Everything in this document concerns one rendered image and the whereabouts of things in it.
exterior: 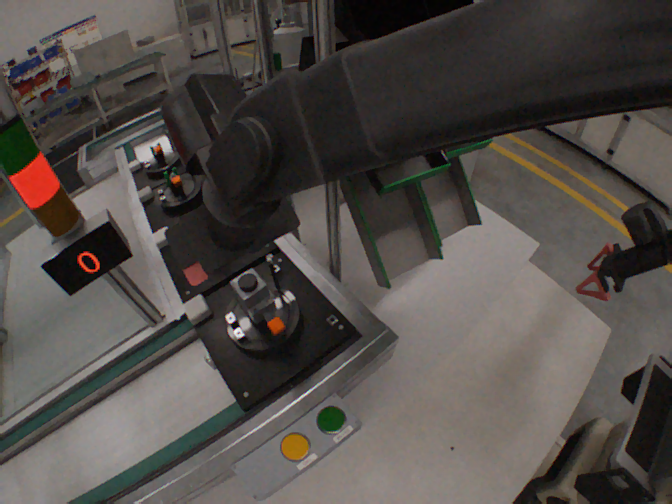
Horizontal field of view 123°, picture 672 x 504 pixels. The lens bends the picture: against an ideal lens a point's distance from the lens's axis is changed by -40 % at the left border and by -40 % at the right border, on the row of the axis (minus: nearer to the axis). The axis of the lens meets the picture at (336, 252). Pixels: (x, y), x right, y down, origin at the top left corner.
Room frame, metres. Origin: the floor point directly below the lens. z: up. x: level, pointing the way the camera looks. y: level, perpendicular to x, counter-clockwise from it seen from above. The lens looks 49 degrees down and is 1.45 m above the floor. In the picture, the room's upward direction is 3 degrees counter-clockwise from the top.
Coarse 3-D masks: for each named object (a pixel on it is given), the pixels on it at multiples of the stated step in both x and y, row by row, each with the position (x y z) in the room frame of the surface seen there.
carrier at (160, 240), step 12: (156, 240) 0.46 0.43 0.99; (168, 252) 0.44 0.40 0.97; (264, 252) 0.42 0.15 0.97; (276, 252) 0.43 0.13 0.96; (168, 264) 0.40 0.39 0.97; (228, 264) 0.39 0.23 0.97; (240, 264) 0.39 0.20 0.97; (252, 264) 0.39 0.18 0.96; (180, 276) 0.36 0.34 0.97; (216, 276) 0.36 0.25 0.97; (228, 276) 0.36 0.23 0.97; (180, 288) 0.33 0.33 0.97; (192, 288) 0.33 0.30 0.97; (204, 288) 0.33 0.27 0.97; (216, 288) 0.34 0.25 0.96
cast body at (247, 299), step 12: (240, 276) 0.27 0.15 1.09; (252, 276) 0.27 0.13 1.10; (240, 288) 0.25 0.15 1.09; (252, 288) 0.25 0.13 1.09; (264, 288) 0.25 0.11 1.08; (240, 300) 0.24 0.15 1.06; (252, 300) 0.24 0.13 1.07; (264, 300) 0.25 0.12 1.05; (252, 312) 0.23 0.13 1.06; (264, 312) 0.23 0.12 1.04
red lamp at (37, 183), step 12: (36, 168) 0.23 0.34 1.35; (48, 168) 0.25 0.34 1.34; (12, 180) 0.21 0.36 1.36; (24, 180) 0.21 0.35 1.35; (36, 180) 0.22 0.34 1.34; (48, 180) 0.24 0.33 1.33; (24, 192) 0.21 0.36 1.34; (36, 192) 0.22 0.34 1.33; (48, 192) 0.23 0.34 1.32; (36, 204) 0.21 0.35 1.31
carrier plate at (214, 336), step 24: (264, 264) 0.39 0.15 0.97; (288, 264) 0.39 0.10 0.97; (288, 288) 0.33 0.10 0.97; (312, 288) 0.32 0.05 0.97; (216, 312) 0.27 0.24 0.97; (312, 312) 0.27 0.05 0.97; (336, 312) 0.27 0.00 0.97; (216, 336) 0.22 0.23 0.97; (312, 336) 0.22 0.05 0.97; (336, 336) 0.22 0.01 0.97; (216, 360) 0.18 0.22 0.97; (240, 360) 0.18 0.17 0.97; (264, 360) 0.18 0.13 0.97; (288, 360) 0.18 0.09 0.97; (312, 360) 0.18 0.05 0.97; (240, 384) 0.13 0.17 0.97; (264, 384) 0.14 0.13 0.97
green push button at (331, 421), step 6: (330, 408) 0.09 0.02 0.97; (336, 408) 0.09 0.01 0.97; (324, 414) 0.09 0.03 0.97; (330, 414) 0.08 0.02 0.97; (336, 414) 0.08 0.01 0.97; (342, 414) 0.08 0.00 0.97; (318, 420) 0.08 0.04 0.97; (324, 420) 0.08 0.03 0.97; (330, 420) 0.08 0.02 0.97; (336, 420) 0.08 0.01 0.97; (342, 420) 0.07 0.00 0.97; (324, 426) 0.07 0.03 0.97; (330, 426) 0.07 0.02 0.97; (336, 426) 0.07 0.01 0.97; (342, 426) 0.07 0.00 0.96; (330, 432) 0.06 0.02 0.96
